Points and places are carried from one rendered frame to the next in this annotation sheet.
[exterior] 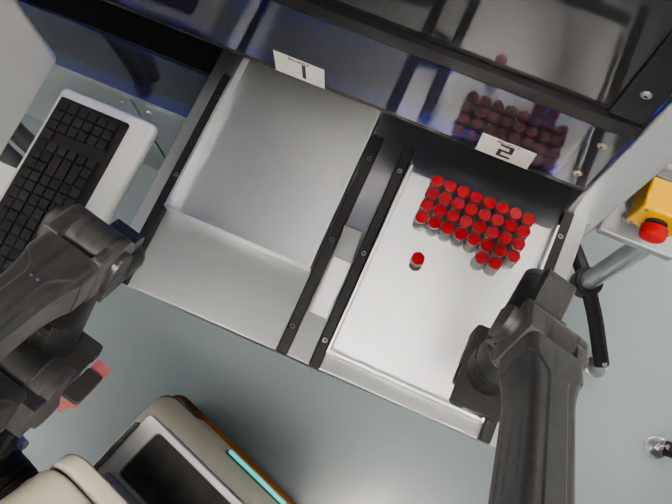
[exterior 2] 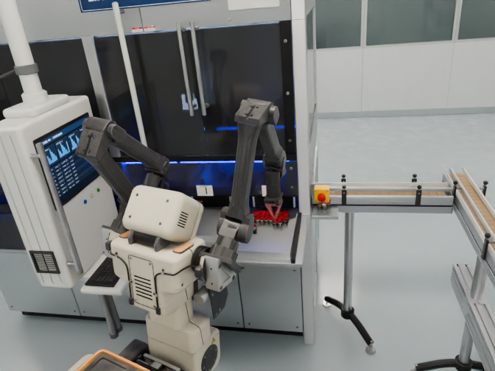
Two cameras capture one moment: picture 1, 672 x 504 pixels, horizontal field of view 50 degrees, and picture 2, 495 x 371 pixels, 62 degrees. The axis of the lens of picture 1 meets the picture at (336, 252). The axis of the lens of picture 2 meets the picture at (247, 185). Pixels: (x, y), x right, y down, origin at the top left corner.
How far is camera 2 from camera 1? 136 cm
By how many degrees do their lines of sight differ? 50
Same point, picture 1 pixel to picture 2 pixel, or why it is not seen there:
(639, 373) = (391, 347)
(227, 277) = not seen: hidden behind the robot
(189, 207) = not seen: hidden behind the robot
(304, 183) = (212, 226)
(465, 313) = (275, 239)
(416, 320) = (259, 244)
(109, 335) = not seen: outside the picture
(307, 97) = (208, 211)
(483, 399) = (273, 198)
